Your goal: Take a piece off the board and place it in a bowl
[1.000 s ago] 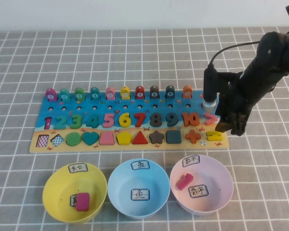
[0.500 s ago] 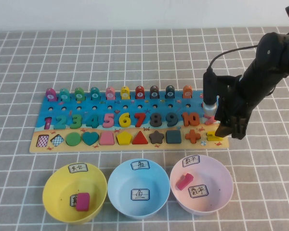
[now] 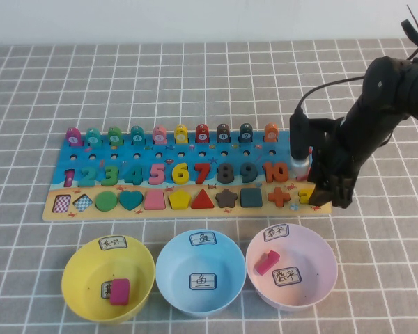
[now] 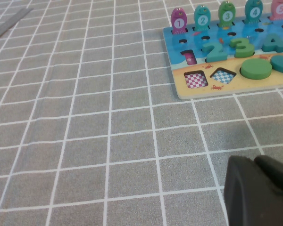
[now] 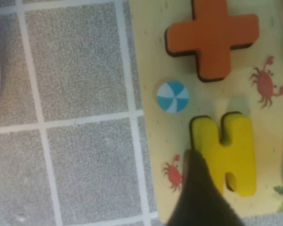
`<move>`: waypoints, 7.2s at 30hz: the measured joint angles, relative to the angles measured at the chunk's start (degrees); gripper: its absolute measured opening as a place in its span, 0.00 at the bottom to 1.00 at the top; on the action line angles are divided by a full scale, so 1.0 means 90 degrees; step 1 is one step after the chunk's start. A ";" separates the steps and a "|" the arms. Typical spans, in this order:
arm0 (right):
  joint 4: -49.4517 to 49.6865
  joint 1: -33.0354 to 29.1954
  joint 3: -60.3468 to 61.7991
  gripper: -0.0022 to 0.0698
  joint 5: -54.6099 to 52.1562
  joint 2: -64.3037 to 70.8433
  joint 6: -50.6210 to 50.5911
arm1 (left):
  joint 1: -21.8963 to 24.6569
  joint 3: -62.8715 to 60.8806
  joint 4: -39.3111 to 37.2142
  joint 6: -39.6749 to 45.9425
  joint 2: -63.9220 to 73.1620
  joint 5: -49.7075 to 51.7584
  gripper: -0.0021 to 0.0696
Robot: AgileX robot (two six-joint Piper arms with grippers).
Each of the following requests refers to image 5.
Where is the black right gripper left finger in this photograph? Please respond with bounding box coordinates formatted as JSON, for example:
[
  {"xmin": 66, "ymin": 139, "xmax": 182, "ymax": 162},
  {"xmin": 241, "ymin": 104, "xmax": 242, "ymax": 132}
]
[{"xmin": 166, "ymin": 149, "xmax": 246, "ymax": 226}]

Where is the colourful wooden puzzle board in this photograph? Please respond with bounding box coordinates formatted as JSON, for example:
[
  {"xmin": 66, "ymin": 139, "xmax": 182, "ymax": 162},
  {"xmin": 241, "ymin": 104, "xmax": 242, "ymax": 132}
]
[{"xmin": 128, "ymin": 0, "xmax": 283, "ymax": 224}]

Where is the orange plus sign piece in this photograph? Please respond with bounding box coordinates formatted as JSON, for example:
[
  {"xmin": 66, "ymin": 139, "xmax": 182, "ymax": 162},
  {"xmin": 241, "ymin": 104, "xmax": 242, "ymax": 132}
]
[{"xmin": 164, "ymin": 0, "xmax": 260, "ymax": 83}]

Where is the grey checked tablecloth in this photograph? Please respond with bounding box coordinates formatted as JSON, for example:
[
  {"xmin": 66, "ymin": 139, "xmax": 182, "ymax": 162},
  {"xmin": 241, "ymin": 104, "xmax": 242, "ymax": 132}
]
[{"xmin": 0, "ymin": 0, "xmax": 283, "ymax": 226}]

